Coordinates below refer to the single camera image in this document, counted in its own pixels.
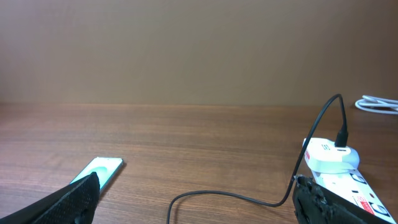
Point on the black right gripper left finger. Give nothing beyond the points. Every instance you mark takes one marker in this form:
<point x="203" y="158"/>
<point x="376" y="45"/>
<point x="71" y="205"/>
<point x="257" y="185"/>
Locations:
<point x="76" y="203"/>

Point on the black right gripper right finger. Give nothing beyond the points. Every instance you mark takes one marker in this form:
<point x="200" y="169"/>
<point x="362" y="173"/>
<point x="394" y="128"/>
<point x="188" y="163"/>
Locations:
<point x="315" y="204"/>

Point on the blue screen smartphone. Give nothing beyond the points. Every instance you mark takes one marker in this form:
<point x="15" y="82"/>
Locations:
<point x="106" y="169"/>

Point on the white charger adapter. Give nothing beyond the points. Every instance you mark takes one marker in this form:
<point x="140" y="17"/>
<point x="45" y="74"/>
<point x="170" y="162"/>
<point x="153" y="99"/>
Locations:
<point x="323" y="156"/>

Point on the white power strip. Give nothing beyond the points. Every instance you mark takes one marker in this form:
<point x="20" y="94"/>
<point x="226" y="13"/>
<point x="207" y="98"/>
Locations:
<point x="353" y="187"/>

